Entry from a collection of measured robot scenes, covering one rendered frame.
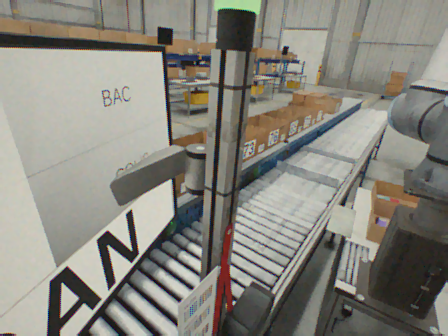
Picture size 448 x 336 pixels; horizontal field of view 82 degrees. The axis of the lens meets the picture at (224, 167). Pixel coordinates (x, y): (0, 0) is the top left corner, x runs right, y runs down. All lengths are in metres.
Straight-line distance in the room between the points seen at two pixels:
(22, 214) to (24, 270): 0.05
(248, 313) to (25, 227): 0.43
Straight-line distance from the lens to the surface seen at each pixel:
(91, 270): 0.34
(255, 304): 0.59
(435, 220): 1.04
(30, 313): 0.30
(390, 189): 2.01
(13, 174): 0.25
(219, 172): 0.35
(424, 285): 1.14
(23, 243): 0.27
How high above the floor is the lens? 1.55
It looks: 25 degrees down
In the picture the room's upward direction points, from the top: 5 degrees clockwise
